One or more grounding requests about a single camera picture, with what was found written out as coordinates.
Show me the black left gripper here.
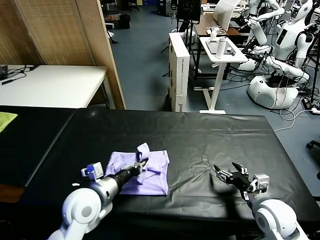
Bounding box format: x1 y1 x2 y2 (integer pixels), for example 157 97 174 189
117 157 150 186

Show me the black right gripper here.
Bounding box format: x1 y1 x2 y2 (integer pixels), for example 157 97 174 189
213 162 255 192

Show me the lavender t-shirt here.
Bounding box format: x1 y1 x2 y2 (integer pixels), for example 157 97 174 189
103 142 171 197

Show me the large black table cover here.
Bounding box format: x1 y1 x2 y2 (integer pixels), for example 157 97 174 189
19 108 317 226

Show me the black office chair base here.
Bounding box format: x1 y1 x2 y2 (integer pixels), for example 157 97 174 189
306 134 320 181

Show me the white humanoid robot wheeled base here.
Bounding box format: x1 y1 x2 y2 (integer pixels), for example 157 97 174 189
246 0 317 110

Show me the small white standing desk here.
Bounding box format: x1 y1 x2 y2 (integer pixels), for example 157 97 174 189
193 36 249 115

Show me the tall white cardboard box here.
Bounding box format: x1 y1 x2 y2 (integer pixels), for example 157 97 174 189
168 32 191 113

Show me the floor power strip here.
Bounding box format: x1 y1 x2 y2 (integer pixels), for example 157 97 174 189
301 97 320 115

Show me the small black table cover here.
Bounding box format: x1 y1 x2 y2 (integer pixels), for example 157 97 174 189
0 105 76 188

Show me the white rectangular table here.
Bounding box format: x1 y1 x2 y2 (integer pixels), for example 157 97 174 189
0 64 111 110

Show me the white thermos bottle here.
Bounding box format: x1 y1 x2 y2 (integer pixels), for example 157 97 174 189
216 36 228 60

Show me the grey tablet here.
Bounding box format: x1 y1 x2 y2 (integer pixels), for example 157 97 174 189
205 39 237 55

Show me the white phone holder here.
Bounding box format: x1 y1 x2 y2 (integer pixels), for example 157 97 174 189
206 26 225 41

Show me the green cloth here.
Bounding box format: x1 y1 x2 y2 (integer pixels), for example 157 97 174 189
0 112 18 133

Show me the black trash bin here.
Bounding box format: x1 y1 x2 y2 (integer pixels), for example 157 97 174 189
118 14 131 30

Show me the brown wooden desk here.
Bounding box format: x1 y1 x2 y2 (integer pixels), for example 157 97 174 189
193 13 251 38

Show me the wooden partition screen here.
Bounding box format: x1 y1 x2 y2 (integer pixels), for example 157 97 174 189
0 0 127 111

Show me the white open laptop lid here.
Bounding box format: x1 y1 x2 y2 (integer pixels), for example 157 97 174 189
213 0 240 32

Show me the black monitor on tripod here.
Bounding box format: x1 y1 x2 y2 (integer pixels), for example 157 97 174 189
161 0 202 78

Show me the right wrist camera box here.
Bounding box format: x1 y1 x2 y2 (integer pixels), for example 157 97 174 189
251 173 271 195

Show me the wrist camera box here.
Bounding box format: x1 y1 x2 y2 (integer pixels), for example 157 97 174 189
80 161 104 180
251 173 271 195

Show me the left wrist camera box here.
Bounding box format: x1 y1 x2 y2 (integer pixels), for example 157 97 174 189
80 161 104 180

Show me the white floor cable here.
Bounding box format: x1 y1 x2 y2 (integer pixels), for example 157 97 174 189
273 108 318 133

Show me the black cable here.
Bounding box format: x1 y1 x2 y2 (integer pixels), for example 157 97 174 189
1 64 41 86

